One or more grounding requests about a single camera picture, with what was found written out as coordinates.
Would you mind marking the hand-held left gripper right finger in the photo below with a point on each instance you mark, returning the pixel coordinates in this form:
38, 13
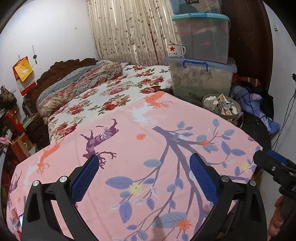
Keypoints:
203, 178

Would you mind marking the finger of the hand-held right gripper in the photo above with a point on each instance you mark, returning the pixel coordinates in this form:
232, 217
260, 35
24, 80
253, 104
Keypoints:
266, 162
278, 157

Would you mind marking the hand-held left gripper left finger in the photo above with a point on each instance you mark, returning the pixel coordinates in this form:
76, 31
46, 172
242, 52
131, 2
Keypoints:
84, 178

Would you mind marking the tan round waste bin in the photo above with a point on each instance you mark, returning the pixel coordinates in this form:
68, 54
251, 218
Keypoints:
229, 117

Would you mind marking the person's right hand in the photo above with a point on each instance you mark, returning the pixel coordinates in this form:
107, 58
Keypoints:
278, 215

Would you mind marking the pile of blue clothes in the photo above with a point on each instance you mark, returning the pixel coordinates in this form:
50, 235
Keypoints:
256, 106

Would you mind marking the pink printed blanket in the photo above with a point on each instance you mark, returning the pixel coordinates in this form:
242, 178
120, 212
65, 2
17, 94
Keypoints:
138, 162

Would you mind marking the brown paper bag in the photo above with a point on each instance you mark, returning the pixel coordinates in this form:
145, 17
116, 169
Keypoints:
20, 149

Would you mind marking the white and brown snack wrapper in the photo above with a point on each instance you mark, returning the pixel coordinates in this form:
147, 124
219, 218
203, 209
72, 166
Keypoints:
224, 102

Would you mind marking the white floral bed sheet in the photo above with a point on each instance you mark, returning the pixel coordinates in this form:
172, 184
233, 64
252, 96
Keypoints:
111, 97

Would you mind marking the red gift box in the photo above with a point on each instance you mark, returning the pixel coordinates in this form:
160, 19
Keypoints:
13, 125

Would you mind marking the patchwork floral quilt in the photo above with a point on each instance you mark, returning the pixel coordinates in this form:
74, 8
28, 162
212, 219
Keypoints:
81, 81

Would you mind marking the dark carved wooden headboard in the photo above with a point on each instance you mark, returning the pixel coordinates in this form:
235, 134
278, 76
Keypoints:
34, 92

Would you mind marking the dark woven bag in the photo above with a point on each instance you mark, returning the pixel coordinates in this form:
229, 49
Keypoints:
7, 98

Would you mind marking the dark wooden wardrobe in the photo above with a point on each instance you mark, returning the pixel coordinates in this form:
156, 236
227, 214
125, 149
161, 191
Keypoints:
247, 41

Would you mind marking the hanging keys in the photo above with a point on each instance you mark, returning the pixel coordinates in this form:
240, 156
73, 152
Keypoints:
35, 56

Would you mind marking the white enamel mug red star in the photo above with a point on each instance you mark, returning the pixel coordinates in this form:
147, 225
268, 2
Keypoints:
174, 49

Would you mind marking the clear storage bin teal lid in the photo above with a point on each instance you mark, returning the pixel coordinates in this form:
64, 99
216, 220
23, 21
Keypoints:
203, 37

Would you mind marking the beige leaf-print curtain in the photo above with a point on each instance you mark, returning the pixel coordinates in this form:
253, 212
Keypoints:
129, 30

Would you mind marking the clear storage bin dark label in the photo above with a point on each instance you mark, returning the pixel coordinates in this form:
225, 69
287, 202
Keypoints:
198, 5

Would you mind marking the red and yellow wall calendar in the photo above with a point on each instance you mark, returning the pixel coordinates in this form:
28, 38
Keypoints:
23, 74

